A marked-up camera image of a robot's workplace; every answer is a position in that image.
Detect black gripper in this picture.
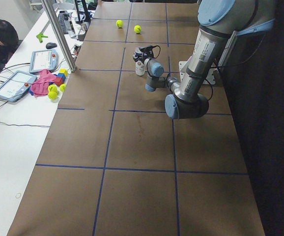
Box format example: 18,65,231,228
133,51,148,64

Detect tennis ball can holder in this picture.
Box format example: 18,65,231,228
135,47,145,76

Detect tennis ball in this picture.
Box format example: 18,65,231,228
134,25,142,34
59,84,66,92
48,91,58,100
48,84,58,93
116,20,123,29

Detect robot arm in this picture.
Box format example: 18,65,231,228
133,0,277,119

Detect yellow cube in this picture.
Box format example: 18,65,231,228
58,69,68,77

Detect blue cube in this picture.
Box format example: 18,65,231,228
57,73,66,81

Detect red cube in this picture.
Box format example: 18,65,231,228
54,77,64,87

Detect black keyboard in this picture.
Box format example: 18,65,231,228
57,13,68,34

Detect black computer mouse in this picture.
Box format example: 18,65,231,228
46,42,57,49

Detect far teach pendant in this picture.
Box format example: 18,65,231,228
29,49,58,74

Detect teach pendant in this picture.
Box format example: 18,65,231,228
0,70,38,103
29,49,58,74

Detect green clamp tool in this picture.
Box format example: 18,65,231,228
36,32,48,43

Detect near teach pendant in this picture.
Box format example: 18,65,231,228
0,70,38,103

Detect pink cloth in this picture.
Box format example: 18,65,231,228
30,69,57,97

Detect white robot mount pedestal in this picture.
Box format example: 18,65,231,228
178,60,218,86

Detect aluminium frame post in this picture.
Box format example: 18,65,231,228
41,0,76,72

